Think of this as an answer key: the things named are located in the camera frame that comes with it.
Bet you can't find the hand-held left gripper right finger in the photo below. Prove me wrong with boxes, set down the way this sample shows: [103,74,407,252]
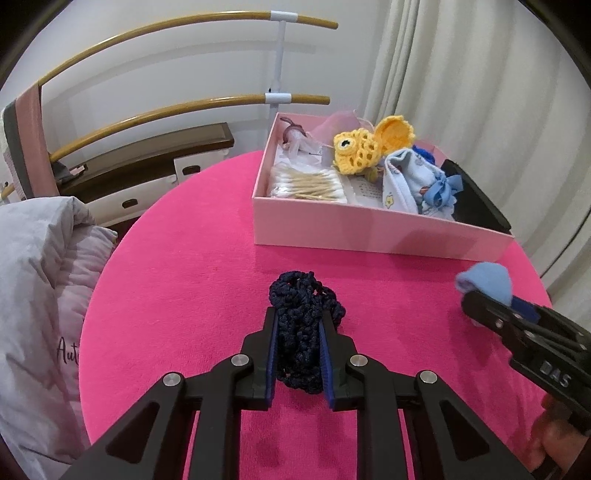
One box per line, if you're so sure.
[318,309,532,480]

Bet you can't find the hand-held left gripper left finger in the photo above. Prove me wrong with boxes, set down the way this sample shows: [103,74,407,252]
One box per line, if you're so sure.
[60,307,280,480]

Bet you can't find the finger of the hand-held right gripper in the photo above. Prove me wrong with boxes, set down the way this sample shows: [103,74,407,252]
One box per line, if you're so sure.
[509,296,544,327]
[462,290,526,345]

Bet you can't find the light blue soft cloth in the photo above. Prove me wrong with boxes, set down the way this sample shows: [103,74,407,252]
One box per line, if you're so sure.
[455,262,514,308]

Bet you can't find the navy crochet piece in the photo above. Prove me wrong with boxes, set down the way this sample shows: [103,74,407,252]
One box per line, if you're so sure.
[269,271,347,395]

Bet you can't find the black zip case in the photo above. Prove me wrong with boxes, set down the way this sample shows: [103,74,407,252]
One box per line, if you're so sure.
[438,159,512,233]

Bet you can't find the pink cardboard box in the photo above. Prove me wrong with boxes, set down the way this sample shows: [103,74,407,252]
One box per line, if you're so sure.
[252,112,515,263]

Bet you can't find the light blue ribbon drawstring pouch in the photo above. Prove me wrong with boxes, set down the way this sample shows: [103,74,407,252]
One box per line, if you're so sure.
[381,148,465,220]

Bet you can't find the bag of cotton swabs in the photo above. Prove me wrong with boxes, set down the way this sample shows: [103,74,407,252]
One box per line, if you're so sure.
[268,164,348,204]

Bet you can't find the yellow crochet fish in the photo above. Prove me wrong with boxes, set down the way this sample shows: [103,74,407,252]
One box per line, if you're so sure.
[332,115,415,178]

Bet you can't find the clear plastic bag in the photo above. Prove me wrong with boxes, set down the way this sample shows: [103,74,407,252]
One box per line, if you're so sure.
[279,133,333,163]

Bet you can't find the mauve elastic hair band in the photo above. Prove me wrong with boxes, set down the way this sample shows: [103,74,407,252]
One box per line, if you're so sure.
[279,117,308,144]

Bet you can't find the person's right hand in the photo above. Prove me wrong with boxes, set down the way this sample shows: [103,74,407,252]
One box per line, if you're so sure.
[530,396,591,472]

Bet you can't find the pink tablecloth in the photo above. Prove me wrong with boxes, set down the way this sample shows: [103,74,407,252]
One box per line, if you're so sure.
[78,150,555,480]

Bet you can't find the white printed paper sheet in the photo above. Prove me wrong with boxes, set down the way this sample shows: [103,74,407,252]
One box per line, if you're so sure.
[344,175,386,208]

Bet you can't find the cream curtain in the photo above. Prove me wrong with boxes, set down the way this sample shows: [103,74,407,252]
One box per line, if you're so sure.
[360,0,591,305]

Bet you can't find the purple organza flower hair clip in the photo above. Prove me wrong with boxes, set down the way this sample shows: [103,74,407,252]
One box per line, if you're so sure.
[307,109,370,148]

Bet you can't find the dark wooden cabinet white drawers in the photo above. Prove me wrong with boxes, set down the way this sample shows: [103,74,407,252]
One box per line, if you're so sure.
[55,122,235,232]

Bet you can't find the grey quilt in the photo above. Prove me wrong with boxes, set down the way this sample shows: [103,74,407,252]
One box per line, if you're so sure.
[0,196,118,480]

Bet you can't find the pink and grey towel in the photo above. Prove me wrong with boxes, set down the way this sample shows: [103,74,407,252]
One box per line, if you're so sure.
[2,83,61,204]

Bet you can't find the black cable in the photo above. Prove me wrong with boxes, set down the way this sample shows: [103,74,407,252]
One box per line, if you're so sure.
[542,217,591,278]

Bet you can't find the white barre post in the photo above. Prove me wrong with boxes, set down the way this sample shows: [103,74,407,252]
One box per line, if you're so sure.
[264,10,300,107]

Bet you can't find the long wooden barre rail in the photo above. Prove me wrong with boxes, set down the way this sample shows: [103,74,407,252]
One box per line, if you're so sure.
[37,12,339,88]

